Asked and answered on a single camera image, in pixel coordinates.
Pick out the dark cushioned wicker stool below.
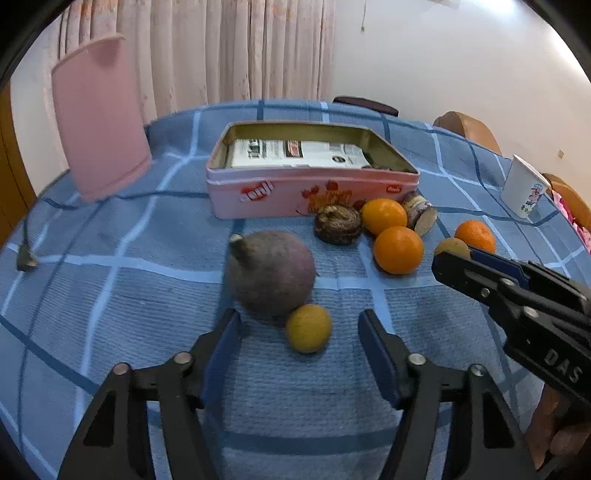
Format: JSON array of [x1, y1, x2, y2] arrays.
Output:
[[332, 96, 399, 117]]

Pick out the pink metal tin box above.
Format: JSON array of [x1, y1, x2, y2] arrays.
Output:
[[205, 121, 420, 219]]

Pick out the blue plaid tablecloth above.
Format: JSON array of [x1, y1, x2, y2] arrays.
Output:
[[1, 101, 590, 479]]

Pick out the orange mandarin front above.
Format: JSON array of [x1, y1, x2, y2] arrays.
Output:
[[373, 226, 424, 275]]

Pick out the wooden door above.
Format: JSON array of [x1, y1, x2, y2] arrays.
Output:
[[0, 83, 37, 244]]

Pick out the brown leather armchair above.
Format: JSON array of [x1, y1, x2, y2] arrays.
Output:
[[434, 111, 502, 155]]

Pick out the pink patterned cloth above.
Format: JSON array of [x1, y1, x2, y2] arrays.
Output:
[[551, 188, 591, 252]]

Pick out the white printed paper liner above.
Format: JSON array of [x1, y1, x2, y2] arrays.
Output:
[[226, 139, 370, 169]]

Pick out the white paper cup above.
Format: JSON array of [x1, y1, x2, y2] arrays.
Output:
[[501, 155, 551, 218]]

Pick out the brown leather sofa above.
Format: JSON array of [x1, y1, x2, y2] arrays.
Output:
[[543, 173, 591, 230]]

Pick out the pink cylindrical container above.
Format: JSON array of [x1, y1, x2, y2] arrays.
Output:
[[51, 34, 152, 202]]

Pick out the small tan fruit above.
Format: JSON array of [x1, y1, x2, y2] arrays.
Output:
[[434, 237, 471, 259]]

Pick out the orange mandarin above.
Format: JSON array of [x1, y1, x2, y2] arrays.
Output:
[[373, 226, 424, 275], [455, 220, 496, 253], [361, 198, 408, 236]]

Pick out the pink floral curtain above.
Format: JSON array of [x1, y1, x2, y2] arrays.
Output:
[[51, 0, 335, 122]]

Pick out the small yellow-green fruit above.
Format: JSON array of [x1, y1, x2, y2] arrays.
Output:
[[286, 304, 332, 354]]

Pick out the person right hand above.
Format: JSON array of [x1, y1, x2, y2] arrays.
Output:
[[524, 385, 590, 470]]

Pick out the purple round mangosteen fruit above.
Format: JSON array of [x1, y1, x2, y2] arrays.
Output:
[[225, 230, 317, 317]]

